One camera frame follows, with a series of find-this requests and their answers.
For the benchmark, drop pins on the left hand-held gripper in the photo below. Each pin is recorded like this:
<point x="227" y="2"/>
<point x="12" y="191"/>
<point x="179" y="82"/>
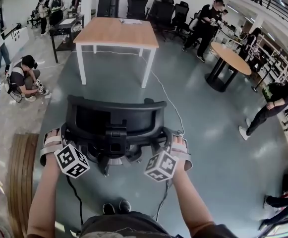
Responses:
<point x="72" y="161"/>

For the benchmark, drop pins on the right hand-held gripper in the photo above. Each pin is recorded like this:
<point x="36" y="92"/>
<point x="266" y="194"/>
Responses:
<point x="162" y="166"/>

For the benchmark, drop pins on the person's right forearm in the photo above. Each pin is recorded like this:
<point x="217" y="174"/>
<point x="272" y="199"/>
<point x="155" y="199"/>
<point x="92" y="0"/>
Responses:
<point x="190" y="202"/>

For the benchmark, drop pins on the person's left forearm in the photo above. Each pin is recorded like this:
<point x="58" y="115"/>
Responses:
<point x="44" y="197"/>

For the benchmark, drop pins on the wooden desk with white legs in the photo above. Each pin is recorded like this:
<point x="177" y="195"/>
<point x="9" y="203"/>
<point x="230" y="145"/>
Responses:
<point x="114" y="33"/>

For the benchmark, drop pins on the black spare office chair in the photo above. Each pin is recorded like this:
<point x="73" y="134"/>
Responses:
<point x="181" y="18"/>
<point x="136" y="6"/>
<point x="162" y="14"/>

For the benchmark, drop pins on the person's right hand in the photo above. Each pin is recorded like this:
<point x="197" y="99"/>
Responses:
<point x="178" y="139"/>

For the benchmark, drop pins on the person's left hand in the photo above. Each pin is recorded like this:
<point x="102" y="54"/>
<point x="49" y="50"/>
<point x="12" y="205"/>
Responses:
<point x="52" y="133"/>

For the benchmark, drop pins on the person's right black shoe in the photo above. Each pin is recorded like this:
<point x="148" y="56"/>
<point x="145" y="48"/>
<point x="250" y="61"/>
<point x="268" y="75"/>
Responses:
<point x="124" y="206"/>

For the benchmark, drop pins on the person's black shoe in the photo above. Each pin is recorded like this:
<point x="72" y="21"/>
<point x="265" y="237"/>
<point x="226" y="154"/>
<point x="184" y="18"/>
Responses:
<point x="108" y="208"/>
<point x="124" y="206"/>

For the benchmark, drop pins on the wooden slatted bench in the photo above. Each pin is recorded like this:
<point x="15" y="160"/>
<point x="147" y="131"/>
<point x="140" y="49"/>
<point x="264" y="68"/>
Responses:
<point x="19" y="182"/>

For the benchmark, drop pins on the person's left black shoe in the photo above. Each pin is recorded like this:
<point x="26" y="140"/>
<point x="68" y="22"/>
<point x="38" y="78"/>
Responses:
<point x="108" y="208"/>

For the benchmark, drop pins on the person's dark shirt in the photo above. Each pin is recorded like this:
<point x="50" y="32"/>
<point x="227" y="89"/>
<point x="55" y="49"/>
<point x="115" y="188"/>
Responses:
<point x="133" y="225"/>

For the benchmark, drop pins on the round wooden table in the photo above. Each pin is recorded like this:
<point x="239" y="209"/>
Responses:
<point x="230" y="57"/>

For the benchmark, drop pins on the white low partition board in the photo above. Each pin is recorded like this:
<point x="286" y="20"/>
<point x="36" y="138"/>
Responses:
<point x="16" y="40"/>

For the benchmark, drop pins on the black side table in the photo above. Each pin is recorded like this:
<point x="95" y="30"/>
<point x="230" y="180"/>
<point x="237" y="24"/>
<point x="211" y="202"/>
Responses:
<point x="64" y="25"/>

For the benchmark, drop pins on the white paper sheet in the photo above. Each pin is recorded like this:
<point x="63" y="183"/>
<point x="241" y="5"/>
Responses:
<point x="131" y="21"/>

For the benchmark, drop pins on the white shelving rack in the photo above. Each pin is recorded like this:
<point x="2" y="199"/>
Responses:
<point x="277" y="61"/>

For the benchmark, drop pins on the black balcony railing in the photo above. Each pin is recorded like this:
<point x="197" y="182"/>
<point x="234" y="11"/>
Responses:
<point x="277" y="4"/>

